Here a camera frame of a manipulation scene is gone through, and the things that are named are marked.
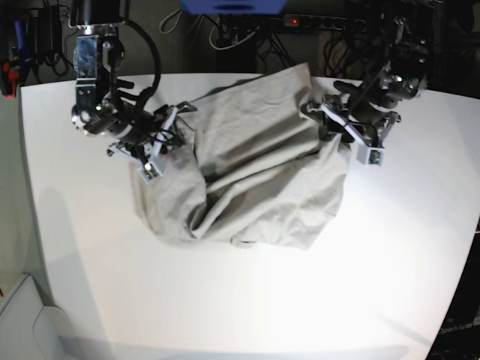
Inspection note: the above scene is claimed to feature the blue overhead box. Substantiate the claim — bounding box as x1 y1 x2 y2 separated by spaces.
181 0 287 14

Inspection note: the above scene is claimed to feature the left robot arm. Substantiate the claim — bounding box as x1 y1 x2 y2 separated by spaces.
301 1 435 149

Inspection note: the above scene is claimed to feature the beige t-shirt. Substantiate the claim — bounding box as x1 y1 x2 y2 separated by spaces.
131 64 351 250

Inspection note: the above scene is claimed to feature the white plastic bin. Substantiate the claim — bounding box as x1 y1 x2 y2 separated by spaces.
1 275 77 359

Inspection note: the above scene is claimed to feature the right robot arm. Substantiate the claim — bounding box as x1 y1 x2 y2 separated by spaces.
69 1 195 173

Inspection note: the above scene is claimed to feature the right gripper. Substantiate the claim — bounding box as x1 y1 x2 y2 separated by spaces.
106 101 197 165

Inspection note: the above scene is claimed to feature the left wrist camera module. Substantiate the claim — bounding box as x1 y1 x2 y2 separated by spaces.
357 145 385 166

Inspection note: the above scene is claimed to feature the red black clamp tool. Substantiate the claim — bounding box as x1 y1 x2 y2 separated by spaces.
1 61 20 98

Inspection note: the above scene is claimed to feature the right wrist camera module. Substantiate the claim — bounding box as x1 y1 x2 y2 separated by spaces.
136 156 165 184

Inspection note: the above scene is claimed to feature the black power strip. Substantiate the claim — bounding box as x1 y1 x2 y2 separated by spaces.
280 14 367 33

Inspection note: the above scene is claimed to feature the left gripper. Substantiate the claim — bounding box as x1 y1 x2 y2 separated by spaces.
305 95 401 147

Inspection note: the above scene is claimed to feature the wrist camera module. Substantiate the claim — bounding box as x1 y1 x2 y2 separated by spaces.
136 156 165 184
357 145 385 166

